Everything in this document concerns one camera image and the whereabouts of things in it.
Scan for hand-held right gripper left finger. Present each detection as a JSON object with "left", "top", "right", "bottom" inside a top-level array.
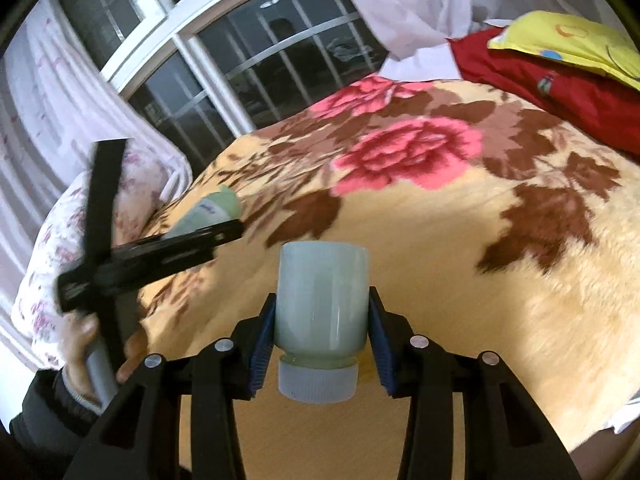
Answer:
[{"left": 70, "top": 292, "right": 278, "bottom": 480}]

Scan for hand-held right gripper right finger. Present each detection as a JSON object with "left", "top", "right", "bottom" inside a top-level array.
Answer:
[{"left": 367, "top": 286, "right": 583, "bottom": 480}]

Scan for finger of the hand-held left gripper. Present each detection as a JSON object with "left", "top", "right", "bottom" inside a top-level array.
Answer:
[{"left": 149, "top": 219, "right": 245, "bottom": 277}]

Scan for green tube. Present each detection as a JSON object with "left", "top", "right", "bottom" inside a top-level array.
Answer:
[{"left": 162, "top": 184, "right": 244, "bottom": 241}]

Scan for pale green bottle white cap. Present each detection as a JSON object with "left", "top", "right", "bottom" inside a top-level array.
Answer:
[{"left": 274, "top": 241, "right": 371, "bottom": 405}]

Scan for person's left forearm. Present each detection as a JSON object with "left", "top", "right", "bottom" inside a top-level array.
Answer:
[{"left": 10, "top": 360, "right": 116, "bottom": 461}]

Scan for person's left hand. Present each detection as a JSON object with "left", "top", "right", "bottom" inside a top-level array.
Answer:
[{"left": 62, "top": 310, "right": 151, "bottom": 406}]

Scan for floral pillow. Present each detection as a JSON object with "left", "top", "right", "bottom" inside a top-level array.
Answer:
[{"left": 12, "top": 140, "right": 193, "bottom": 361}]

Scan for sheer floral curtain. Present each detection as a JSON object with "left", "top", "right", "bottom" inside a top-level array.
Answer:
[{"left": 0, "top": 0, "right": 166, "bottom": 376}]

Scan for floral plush blanket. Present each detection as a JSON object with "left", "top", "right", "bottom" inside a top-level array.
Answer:
[{"left": 135, "top": 75, "right": 640, "bottom": 480}]

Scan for white framed window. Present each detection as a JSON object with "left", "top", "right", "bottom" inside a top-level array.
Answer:
[{"left": 52, "top": 0, "right": 391, "bottom": 171}]

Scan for red blanket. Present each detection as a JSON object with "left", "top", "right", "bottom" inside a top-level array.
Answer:
[{"left": 447, "top": 27, "right": 640, "bottom": 166}]

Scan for white sheer netting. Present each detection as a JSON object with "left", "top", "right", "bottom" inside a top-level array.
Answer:
[{"left": 325, "top": 0, "right": 551, "bottom": 81}]

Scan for yellow printed pillow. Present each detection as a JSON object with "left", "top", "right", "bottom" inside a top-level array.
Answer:
[{"left": 487, "top": 10, "right": 640, "bottom": 91}]

